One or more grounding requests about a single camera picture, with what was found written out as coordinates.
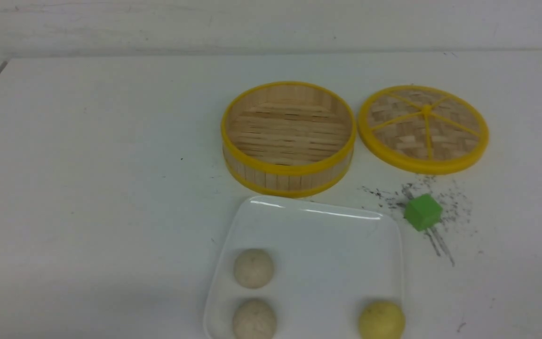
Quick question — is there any white steamed bun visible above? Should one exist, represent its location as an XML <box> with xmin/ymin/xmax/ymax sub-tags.
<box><xmin>233</xmin><ymin>249</ymin><xmax>275</xmax><ymax>289</ymax></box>
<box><xmin>232</xmin><ymin>299</ymin><xmax>278</xmax><ymax>339</ymax></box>

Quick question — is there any yellow steamed bun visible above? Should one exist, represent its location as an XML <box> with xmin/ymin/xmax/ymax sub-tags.
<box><xmin>358</xmin><ymin>300</ymin><xmax>406</xmax><ymax>339</ymax></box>

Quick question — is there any white square plate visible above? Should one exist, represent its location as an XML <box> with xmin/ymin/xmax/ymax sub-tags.
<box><xmin>203</xmin><ymin>195</ymin><xmax>405</xmax><ymax>339</ymax></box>

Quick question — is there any yellow rimmed bamboo steamer basket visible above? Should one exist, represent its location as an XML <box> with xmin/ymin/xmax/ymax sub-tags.
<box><xmin>220</xmin><ymin>81</ymin><xmax>357</xmax><ymax>198</ymax></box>

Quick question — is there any yellow rimmed woven steamer lid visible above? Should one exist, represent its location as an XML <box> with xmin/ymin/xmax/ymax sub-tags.
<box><xmin>358</xmin><ymin>85</ymin><xmax>490</xmax><ymax>175</ymax></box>

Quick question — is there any green cube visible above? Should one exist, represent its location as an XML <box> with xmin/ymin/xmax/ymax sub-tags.
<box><xmin>404</xmin><ymin>194</ymin><xmax>443</xmax><ymax>232</ymax></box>

